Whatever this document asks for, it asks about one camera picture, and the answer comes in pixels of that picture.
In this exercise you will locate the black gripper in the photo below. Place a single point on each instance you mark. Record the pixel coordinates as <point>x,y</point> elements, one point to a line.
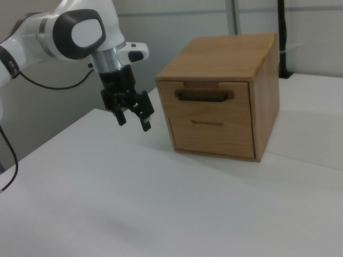
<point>118,80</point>

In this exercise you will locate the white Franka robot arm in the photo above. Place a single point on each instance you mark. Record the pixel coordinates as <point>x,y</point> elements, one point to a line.
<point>85,32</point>

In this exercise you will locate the wooden drawer with slot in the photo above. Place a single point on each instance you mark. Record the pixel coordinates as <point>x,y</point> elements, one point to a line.
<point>214,139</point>

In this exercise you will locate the wooden two-drawer cabinet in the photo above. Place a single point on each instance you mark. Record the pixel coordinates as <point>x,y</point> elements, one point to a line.
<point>222,56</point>

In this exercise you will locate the grey partition post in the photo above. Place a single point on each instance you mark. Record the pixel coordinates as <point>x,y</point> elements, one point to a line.
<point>233,16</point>

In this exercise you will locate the black mount pole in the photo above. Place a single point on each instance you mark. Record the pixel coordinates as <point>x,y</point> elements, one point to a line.
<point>282,26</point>

